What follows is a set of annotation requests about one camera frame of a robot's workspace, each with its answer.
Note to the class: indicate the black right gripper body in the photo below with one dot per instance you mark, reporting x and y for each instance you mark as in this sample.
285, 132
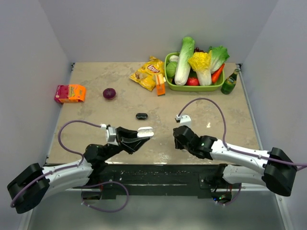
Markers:
179, 145

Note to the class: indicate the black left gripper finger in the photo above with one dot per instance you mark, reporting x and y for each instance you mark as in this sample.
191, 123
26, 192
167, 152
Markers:
123, 133
131, 145

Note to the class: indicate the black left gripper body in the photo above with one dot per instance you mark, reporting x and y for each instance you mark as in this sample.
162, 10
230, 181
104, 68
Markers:
112, 149

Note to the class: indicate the white earbud charging case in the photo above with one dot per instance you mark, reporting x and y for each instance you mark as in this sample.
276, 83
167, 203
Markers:
145, 132

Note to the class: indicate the black earbud charging case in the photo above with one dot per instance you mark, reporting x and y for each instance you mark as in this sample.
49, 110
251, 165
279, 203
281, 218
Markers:
141, 116

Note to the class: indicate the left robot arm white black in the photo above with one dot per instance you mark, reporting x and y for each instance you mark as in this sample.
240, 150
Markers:
35, 183

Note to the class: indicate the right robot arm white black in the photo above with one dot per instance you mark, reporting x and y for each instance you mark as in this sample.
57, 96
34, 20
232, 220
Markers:
272, 169

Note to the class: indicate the red onion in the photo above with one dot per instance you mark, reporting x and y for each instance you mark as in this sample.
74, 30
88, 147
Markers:
109, 93

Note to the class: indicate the red tomato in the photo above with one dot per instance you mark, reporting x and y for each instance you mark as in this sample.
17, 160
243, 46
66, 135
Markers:
192, 81

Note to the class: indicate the green plastic basket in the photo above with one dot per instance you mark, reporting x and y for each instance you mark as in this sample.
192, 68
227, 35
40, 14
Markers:
186, 88

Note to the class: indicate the green white napa cabbage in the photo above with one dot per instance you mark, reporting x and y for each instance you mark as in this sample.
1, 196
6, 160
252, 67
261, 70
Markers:
183, 66

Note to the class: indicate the yellow Lays chips bag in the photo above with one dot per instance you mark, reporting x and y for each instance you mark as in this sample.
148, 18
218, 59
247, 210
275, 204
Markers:
145, 75

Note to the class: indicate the orange small carton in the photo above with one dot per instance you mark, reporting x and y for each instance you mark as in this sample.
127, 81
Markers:
160, 84

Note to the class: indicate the orange carrot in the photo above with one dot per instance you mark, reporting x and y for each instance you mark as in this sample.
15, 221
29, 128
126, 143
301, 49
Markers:
216, 75

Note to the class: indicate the pink orange snack box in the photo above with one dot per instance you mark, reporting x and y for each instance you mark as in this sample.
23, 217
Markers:
72, 93

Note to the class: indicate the round green cabbage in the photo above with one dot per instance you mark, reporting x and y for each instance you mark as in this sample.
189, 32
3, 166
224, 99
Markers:
171, 69

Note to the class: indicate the green glass bottle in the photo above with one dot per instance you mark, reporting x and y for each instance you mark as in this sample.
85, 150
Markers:
230, 83

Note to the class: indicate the yellow napa cabbage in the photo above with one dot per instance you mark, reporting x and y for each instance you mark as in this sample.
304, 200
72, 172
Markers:
200, 62

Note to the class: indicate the white cauliflower piece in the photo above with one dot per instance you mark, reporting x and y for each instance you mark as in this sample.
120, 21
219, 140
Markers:
173, 58

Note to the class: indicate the dark grapes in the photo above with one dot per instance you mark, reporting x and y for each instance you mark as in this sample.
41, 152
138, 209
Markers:
198, 50

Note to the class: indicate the green leaf lettuce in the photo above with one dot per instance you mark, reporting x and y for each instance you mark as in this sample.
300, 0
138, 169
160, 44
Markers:
219, 55

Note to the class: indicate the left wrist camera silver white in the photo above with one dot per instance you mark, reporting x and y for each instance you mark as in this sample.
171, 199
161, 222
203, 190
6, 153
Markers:
111, 134

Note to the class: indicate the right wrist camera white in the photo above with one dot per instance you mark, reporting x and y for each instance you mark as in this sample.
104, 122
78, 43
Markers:
183, 120

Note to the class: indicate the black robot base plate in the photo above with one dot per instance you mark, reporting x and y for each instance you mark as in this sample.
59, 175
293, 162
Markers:
201, 181

